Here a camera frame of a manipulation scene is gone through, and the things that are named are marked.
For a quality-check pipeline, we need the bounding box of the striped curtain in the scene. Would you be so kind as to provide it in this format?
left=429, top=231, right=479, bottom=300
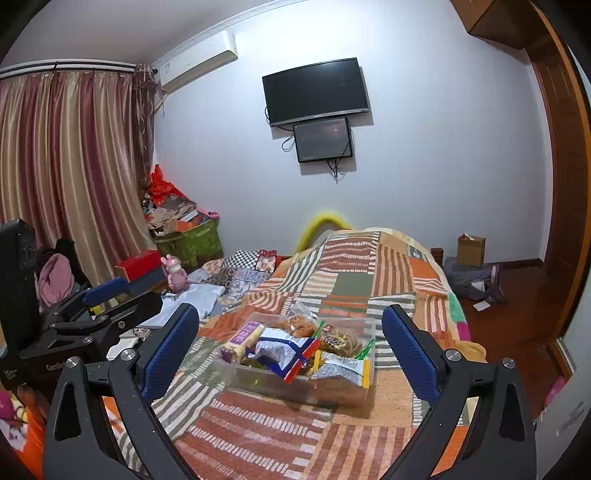
left=0, top=65, right=158, bottom=308

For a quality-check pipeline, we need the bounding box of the grey bag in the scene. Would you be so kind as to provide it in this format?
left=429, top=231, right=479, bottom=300
left=443, top=257, right=509, bottom=304

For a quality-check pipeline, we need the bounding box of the red plastic bag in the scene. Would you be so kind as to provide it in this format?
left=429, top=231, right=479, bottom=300
left=149, top=165, right=186, bottom=205

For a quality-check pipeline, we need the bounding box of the white yellow snack packet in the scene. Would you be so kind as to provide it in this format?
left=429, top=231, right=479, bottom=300
left=308, top=351, right=372, bottom=389

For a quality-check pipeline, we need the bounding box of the pile of papers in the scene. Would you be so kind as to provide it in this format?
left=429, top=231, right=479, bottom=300
left=142, top=194, right=214, bottom=232

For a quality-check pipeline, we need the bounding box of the clear plastic container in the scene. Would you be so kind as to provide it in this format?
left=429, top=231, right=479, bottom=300
left=213, top=310, right=377, bottom=418

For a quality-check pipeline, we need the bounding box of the small wall monitor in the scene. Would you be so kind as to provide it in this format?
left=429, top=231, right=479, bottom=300
left=293, top=117, right=354, bottom=164

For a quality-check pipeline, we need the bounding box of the wall television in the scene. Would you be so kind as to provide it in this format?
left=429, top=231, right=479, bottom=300
left=262, top=57, right=372, bottom=128

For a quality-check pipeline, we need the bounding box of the pink clothing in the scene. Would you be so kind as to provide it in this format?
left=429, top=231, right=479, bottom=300
left=38, top=252, right=75, bottom=306

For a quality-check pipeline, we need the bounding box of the blue white snack bag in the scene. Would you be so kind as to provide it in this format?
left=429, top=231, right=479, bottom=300
left=247, top=336, right=311, bottom=384

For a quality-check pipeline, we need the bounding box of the wooden cabinet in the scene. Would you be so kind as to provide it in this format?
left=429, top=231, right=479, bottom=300
left=450, top=0, right=542, bottom=48

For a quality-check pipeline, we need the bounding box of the dark blue box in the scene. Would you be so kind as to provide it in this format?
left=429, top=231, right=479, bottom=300
left=128, top=268, right=168, bottom=292

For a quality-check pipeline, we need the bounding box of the fried nugget snack packet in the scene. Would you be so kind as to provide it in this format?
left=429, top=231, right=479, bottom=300
left=277, top=300, right=324, bottom=339

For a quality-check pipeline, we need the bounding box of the patchwork blanket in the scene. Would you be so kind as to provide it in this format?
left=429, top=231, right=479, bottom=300
left=102, top=228, right=486, bottom=480

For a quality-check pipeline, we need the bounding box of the purple snack packet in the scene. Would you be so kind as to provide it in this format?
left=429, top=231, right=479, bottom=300
left=221, top=320, right=265, bottom=365

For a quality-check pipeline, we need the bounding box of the light blue cloth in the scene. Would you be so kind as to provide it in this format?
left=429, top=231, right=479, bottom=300
left=161, top=281, right=228, bottom=329

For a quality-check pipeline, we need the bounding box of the green fried snack packet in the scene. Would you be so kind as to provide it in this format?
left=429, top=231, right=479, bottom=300
left=318, top=322, right=377, bottom=361

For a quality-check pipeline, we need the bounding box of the white air conditioner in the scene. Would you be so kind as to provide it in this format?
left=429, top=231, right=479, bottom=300
left=151, top=31, right=239, bottom=94

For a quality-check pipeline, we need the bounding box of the wooden door frame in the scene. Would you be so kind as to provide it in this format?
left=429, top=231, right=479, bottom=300
left=526, top=0, right=591, bottom=374

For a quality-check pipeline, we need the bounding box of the orange printed cloth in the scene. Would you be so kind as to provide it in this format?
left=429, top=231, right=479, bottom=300
left=0, top=388, right=48, bottom=480

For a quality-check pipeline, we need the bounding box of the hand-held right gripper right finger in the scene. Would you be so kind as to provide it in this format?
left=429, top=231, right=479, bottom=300
left=382, top=304, right=536, bottom=480

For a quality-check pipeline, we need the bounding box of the red box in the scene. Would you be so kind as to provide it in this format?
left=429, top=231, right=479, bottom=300
left=115, top=250, right=163, bottom=282

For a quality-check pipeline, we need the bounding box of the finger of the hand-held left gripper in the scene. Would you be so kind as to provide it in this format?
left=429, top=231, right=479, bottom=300
left=44, top=277, right=130, bottom=321
left=52, top=292, right=164, bottom=341

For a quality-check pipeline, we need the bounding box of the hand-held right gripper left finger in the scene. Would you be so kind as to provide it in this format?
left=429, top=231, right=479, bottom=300
left=44, top=303, right=200, bottom=480

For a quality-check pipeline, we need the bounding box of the pink plush toy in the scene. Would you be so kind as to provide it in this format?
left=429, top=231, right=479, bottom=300
left=161, top=255, right=191, bottom=293

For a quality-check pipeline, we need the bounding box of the yellow tube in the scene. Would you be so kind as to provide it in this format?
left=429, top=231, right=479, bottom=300
left=294, top=213, right=355, bottom=256

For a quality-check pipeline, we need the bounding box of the brown cardboard box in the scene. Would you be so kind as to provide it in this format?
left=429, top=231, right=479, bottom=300
left=457, top=233, right=487, bottom=268

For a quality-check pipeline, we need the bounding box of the checkered patchwork cloth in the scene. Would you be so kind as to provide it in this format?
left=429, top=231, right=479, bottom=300
left=203, top=249, right=279, bottom=297

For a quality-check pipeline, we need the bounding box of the green storage box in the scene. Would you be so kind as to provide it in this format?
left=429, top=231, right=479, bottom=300
left=154, top=217, right=225, bottom=273

